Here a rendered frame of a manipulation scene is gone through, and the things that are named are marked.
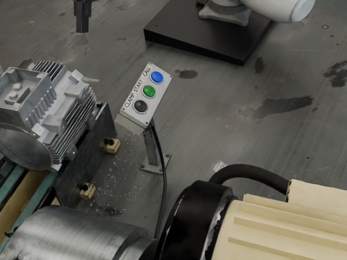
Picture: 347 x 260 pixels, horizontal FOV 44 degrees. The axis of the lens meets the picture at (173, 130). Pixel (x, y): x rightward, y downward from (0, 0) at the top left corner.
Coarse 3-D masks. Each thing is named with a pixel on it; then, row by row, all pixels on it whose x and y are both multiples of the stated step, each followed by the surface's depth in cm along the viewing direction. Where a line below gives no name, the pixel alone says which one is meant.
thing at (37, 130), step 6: (30, 66) 103; (72, 72) 101; (78, 72) 101; (72, 78) 100; (78, 78) 100; (36, 126) 89; (30, 132) 89; (36, 132) 89; (42, 132) 90; (36, 138) 90; (54, 168) 98
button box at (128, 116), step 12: (144, 72) 99; (144, 84) 97; (156, 84) 99; (168, 84) 101; (132, 96) 94; (144, 96) 96; (156, 96) 97; (120, 108) 92; (132, 108) 93; (156, 108) 96; (120, 120) 94; (132, 120) 92; (144, 120) 92
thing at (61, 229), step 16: (48, 208) 69; (64, 208) 71; (32, 224) 65; (48, 224) 65; (64, 224) 65; (80, 224) 65; (96, 224) 66; (112, 224) 67; (128, 224) 69; (16, 240) 63; (32, 240) 62; (48, 240) 62; (64, 240) 62; (80, 240) 62; (96, 240) 62; (112, 240) 62; (128, 240) 63; (144, 240) 65; (0, 256) 61; (16, 256) 61; (32, 256) 60; (48, 256) 60; (64, 256) 60; (80, 256) 60; (96, 256) 60; (112, 256) 60; (128, 256) 61; (144, 256) 63
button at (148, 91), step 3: (144, 87) 96; (147, 87) 96; (150, 87) 97; (144, 90) 96; (147, 90) 96; (150, 90) 96; (153, 90) 97; (144, 93) 96; (147, 93) 95; (150, 93) 96; (153, 93) 96; (150, 96) 96
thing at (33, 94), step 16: (0, 80) 92; (16, 80) 95; (32, 80) 96; (48, 80) 93; (0, 96) 93; (16, 96) 90; (32, 96) 88; (48, 96) 94; (0, 112) 88; (16, 112) 86; (32, 112) 89; (16, 128) 90
